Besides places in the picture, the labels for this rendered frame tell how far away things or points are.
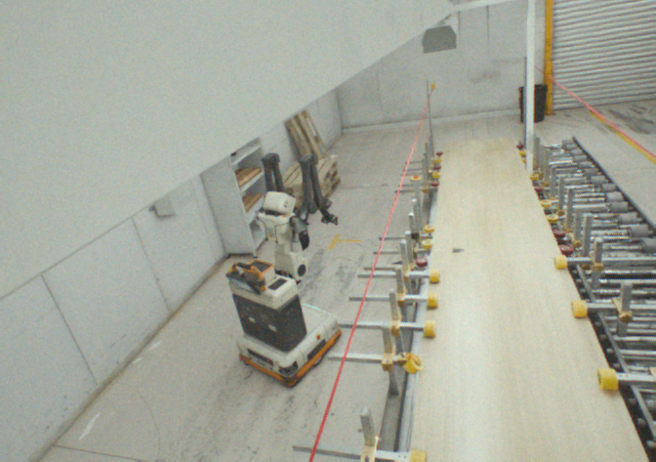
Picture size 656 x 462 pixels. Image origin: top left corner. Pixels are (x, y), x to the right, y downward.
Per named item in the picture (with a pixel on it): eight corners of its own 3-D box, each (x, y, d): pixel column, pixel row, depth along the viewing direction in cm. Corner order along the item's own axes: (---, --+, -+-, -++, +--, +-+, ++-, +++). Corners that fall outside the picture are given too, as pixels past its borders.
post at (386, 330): (392, 400, 217) (381, 325, 199) (393, 395, 220) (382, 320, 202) (399, 401, 216) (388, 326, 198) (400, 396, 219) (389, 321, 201)
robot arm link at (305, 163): (295, 156, 313) (305, 156, 307) (307, 153, 323) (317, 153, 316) (301, 214, 325) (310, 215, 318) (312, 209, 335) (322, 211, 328)
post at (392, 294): (397, 362, 238) (388, 291, 220) (398, 357, 241) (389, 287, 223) (404, 362, 237) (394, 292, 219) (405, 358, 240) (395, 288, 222)
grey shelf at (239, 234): (225, 259, 549) (190, 144, 489) (255, 228, 627) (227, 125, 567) (256, 258, 535) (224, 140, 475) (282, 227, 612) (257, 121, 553)
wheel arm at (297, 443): (293, 451, 169) (291, 444, 168) (296, 443, 172) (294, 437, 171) (419, 470, 153) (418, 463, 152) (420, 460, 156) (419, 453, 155)
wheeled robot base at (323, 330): (292, 390, 318) (285, 364, 308) (238, 361, 358) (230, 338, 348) (344, 336, 363) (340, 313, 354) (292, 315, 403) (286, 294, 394)
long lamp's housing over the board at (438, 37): (422, 54, 151) (420, 30, 148) (443, 27, 359) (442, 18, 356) (457, 48, 148) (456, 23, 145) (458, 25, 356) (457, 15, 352)
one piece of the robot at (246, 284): (267, 301, 307) (251, 284, 292) (236, 290, 329) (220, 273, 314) (275, 288, 312) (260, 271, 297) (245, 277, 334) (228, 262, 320)
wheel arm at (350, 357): (327, 360, 213) (326, 356, 212) (328, 356, 215) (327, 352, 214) (399, 365, 201) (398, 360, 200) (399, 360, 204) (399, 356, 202)
